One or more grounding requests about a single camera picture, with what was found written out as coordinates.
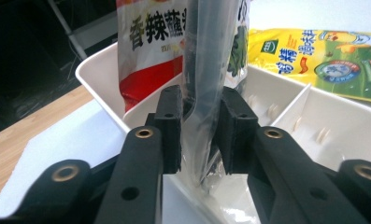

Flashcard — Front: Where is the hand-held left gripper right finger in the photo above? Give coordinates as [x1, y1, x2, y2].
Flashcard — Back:
[220, 86, 371, 224]

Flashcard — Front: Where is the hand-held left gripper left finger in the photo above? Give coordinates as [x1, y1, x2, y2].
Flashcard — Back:
[93, 85, 184, 224]

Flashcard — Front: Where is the cream divided storage box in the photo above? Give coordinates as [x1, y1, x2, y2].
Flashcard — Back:
[75, 41, 371, 224]

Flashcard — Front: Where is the red white seasoning packet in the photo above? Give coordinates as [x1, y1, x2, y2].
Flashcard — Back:
[115, 0, 188, 113]

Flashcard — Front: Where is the clear bag of dried seaweed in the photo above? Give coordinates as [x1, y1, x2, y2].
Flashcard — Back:
[179, 0, 253, 198]

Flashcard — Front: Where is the white table mat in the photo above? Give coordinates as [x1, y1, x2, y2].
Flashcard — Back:
[0, 0, 371, 219]

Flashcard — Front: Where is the yellow green spouted pouch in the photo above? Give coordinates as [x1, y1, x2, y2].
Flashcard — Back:
[247, 27, 371, 105]

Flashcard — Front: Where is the wooden table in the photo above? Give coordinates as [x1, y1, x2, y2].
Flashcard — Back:
[0, 85, 95, 217]

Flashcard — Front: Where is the white metal stand frame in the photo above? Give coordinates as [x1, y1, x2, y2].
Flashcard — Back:
[47, 0, 119, 61]

